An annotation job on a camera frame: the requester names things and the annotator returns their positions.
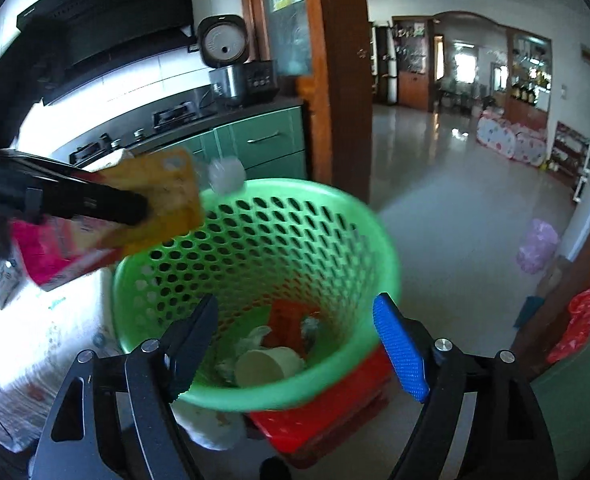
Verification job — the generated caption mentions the yellow and pink carton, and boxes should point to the yellow and pink carton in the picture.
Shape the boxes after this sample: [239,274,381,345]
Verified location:
[12,150,208,292]

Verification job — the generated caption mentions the green perforated plastic basket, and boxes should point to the green perforated plastic basket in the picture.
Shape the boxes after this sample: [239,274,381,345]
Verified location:
[112,178,401,411]

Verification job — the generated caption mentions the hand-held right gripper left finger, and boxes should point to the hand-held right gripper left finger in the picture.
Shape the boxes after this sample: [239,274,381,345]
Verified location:
[27,294,220,480]

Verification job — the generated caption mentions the crumpled white plastic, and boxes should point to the crumpled white plastic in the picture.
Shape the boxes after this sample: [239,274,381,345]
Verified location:
[207,157,248,196]

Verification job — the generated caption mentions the red plastic bag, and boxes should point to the red plastic bag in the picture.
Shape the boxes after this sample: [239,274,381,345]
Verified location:
[547,284,590,365]

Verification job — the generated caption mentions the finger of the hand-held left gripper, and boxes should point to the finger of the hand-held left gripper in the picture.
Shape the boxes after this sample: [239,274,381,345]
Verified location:
[25,187,149,224]
[0,149,102,184]

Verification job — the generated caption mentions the wooden display cabinet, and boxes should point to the wooden display cabinet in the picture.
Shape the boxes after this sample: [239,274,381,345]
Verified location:
[504,27,554,132]

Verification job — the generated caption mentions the teal cloth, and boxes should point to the teal cloth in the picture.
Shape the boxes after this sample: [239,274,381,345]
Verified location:
[514,296,546,330]

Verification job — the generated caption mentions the black range hood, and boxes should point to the black range hood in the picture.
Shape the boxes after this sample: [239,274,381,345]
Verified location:
[15,0,202,107]

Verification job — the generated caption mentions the green kitchen cabinets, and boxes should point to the green kitchen cabinets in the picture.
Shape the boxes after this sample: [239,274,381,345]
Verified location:
[125,104,310,184]

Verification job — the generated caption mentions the white plastic bag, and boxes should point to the white plastic bag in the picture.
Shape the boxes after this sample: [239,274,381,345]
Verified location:
[172,399,249,452]

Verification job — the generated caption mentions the crumpled white tissue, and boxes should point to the crumpled white tissue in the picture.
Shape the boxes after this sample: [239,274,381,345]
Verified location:
[215,325,276,386]

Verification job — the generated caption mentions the red plastic stool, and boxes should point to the red plastic stool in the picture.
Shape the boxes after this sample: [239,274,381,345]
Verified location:
[247,345,397,467]

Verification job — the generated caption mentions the shoe rack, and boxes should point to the shoe rack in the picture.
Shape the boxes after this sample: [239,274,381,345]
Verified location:
[550,121,590,204]

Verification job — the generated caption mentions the polka dot play tent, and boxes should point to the polka dot play tent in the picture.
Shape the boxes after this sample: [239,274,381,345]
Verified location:
[476,109,549,166]

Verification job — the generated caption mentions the black gas stove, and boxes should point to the black gas stove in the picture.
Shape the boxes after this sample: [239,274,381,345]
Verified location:
[69,102,202,167]

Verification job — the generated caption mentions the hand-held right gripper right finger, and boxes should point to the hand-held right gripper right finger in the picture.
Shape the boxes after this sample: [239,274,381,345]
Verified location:
[372,292,561,480]

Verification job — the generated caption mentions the green container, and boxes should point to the green container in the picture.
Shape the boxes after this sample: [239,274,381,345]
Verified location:
[529,319,590,480]

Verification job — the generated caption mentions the wooden glass door cabinet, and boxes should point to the wooden glass door cabinet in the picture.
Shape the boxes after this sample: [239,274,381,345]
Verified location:
[237,0,374,206]

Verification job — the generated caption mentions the beige paper cup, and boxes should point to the beige paper cup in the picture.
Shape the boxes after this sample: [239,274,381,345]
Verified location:
[234,346,307,389]

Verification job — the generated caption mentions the red wrapper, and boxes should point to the red wrapper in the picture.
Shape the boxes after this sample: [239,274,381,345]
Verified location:
[267,300,322,356]

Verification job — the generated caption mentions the pink plastic bag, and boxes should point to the pink plastic bag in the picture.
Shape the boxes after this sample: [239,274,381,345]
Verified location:
[516,218,561,275]

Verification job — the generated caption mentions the black kitchen appliance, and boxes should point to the black kitchen appliance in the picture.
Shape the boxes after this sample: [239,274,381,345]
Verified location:
[245,60,281,104]

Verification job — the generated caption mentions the beige rag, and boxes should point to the beige rag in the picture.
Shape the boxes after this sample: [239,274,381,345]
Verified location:
[82,147,136,172]

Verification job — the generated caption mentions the grey rice cooker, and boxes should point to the grey rice cooker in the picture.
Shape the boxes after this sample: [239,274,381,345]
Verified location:
[196,14,251,109]

